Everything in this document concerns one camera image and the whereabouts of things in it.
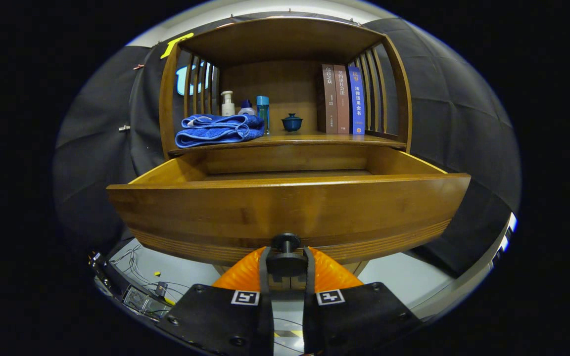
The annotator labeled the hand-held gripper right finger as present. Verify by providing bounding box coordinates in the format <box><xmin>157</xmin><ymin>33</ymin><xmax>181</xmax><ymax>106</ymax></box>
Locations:
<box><xmin>302</xmin><ymin>246</ymin><xmax>422</xmax><ymax>356</ymax></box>

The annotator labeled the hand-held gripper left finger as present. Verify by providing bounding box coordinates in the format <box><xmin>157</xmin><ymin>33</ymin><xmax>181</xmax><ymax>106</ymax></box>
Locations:
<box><xmin>159</xmin><ymin>246</ymin><xmax>276</xmax><ymax>356</ymax></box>

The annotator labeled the wooden drawer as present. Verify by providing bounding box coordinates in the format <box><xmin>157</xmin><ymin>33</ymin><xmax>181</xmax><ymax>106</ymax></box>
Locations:
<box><xmin>107</xmin><ymin>146</ymin><xmax>471</xmax><ymax>277</ymax></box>

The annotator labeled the wooden countertop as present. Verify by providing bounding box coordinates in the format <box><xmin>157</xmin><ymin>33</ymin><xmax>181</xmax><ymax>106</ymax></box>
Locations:
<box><xmin>169</xmin><ymin>131</ymin><xmax>407</xmax><ymax>157</ymax></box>

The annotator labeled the small metal electronics box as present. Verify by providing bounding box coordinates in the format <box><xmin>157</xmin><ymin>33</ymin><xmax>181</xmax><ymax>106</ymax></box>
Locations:
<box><xmin>123</xmin><ymin>284</ymin><xmax>168</xmax><ymax>317</ymax></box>

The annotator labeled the folded blue towel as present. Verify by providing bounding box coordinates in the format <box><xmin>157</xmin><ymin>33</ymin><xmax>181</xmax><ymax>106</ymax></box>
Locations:
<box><xmin>175</xmin><ymin>114</ymin><xmax>266</xmax><ymax>149</ymax></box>

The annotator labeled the blue lidded tea cup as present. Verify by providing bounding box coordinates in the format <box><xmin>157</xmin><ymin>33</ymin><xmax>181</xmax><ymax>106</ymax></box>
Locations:
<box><xmin>281</xmin><ymin>113</ymin><xmax>303</xmax><ymax>132</ymax></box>

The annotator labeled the teal clear bottle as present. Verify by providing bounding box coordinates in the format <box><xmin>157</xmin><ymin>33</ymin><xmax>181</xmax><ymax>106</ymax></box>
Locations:
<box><xmin>256</xmin><ymin>95</ymin><xmax>270</xmax><ymax>135</ymax></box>

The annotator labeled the blue book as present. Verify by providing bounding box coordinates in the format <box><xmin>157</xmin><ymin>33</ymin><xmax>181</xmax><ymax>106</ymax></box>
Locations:
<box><xmin>347</xmin><ymin>67</ymin><xmax>366</xmax><ymax>135</ymax></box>

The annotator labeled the reddish brown book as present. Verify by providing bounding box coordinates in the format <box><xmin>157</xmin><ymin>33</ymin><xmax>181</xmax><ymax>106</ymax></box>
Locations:
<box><xmin>333</xmin><ymin>64</ymin><xmax>350</xmax><ymax>134</ymax></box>

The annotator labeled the thin floor cable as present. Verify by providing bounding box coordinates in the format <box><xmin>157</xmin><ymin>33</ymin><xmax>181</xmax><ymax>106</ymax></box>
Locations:
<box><xmin>111</xmin><ymin>245</ymin><xmax>191</xmax><ymax>307</ymax></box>

